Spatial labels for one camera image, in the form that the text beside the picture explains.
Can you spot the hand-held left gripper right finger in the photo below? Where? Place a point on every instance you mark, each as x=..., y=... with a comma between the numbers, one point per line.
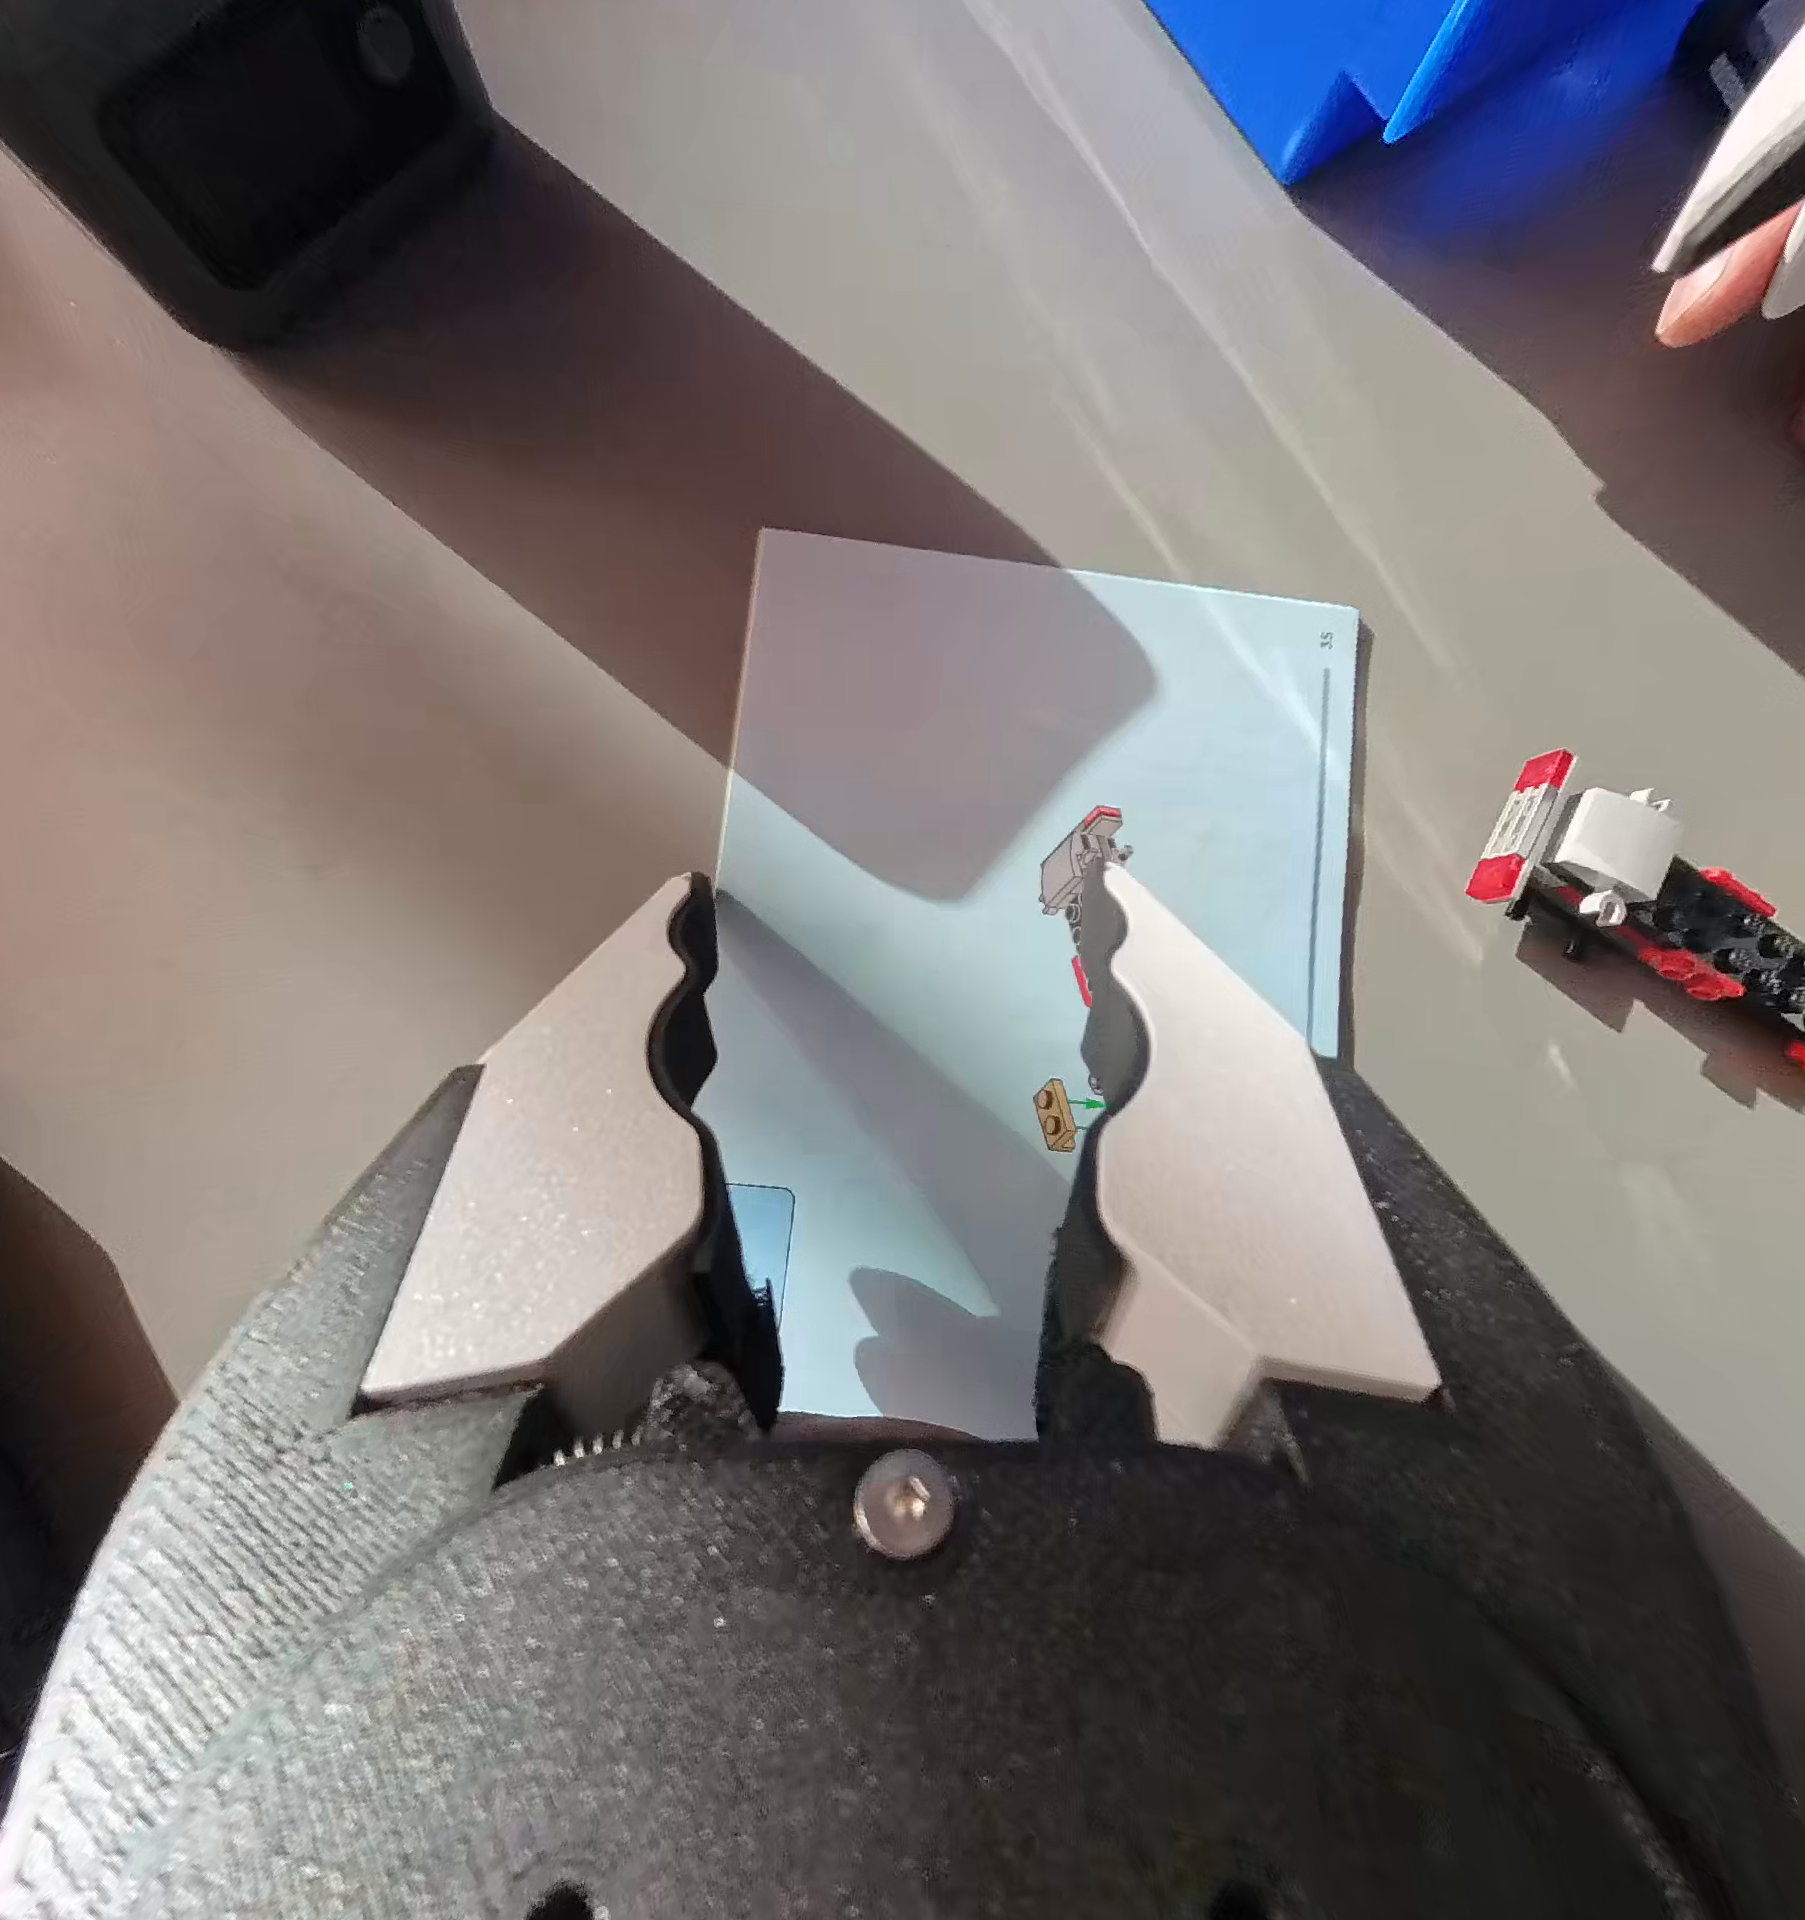
x=1248, y=1202

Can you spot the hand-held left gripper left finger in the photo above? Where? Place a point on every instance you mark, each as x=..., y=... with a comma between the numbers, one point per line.
x=541, y=1202

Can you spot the blue plastic bin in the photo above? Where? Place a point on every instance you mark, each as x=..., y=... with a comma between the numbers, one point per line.
x=1293, y=61

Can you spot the long toy brick assembly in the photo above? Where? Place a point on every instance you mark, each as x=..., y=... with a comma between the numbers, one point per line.
x=1726, y=931

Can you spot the toy brick instruction booklet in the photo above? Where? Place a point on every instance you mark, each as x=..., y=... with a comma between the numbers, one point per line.
x=904, y=674

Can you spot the person's right hand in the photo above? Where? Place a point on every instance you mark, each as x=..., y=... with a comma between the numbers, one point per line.
x=1720, y=301

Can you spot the black cloth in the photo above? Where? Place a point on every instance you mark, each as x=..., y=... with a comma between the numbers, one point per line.
x=17, y=1500

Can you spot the black box device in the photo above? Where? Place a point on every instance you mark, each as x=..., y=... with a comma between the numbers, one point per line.
x=243, y=150

